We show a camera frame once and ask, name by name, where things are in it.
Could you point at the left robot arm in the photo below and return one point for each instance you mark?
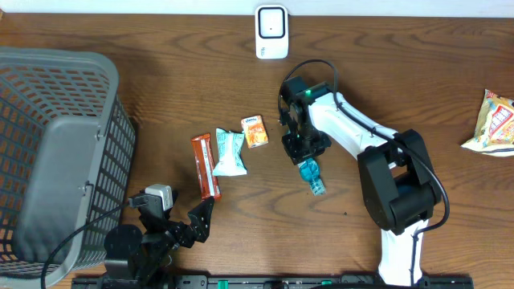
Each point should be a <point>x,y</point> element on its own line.
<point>135,259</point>

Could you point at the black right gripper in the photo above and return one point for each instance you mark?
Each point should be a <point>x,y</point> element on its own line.
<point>295,155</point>

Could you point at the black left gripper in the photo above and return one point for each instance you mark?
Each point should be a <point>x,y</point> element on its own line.
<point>184,238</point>

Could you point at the orange tissue pack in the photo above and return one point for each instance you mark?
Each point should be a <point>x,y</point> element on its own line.
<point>255,132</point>

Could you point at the white barcode scanner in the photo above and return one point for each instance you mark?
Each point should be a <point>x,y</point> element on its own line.
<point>271,32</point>

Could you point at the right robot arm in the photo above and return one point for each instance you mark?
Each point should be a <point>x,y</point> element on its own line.
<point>398,190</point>

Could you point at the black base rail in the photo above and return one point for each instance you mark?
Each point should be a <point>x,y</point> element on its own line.
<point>291,282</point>

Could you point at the yellow snack bag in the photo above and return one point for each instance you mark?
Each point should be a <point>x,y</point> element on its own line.
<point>493,134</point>

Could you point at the teal mouthwash bottle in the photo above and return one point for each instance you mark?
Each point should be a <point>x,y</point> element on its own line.
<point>310,172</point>

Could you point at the orange-red snack bar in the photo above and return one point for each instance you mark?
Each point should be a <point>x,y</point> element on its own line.
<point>205,167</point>

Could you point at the light green wipes pack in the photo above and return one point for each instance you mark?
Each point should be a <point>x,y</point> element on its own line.
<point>229,163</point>

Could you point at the grey plastic mesh basket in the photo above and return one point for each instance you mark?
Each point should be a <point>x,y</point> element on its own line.
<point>67,146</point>

